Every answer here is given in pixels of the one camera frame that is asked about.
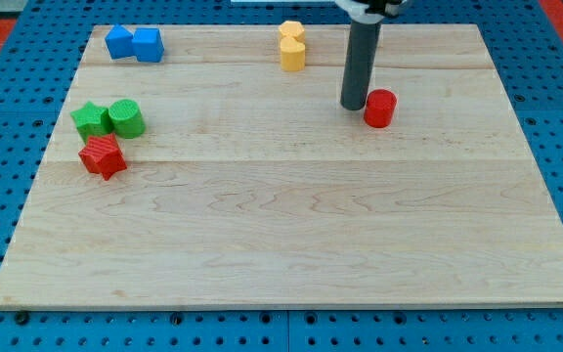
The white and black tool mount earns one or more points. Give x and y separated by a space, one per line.
372 11

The green cylinder block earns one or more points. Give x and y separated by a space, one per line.
127 119

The yellow hexagon block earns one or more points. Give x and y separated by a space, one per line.
293 29

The red star block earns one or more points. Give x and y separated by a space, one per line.
102 155

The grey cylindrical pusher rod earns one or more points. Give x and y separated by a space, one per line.
361 49

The green star block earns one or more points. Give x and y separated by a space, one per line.
92 120

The red cylinder block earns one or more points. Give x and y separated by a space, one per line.
380 107

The blue cube block right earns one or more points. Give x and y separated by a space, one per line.
147 45

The blue cube block left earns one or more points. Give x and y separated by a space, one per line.
119 42

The wooden board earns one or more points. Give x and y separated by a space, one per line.
252 188

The blue cube block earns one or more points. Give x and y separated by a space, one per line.
147 45
119 42

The yellow heart block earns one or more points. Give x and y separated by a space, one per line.
292 54

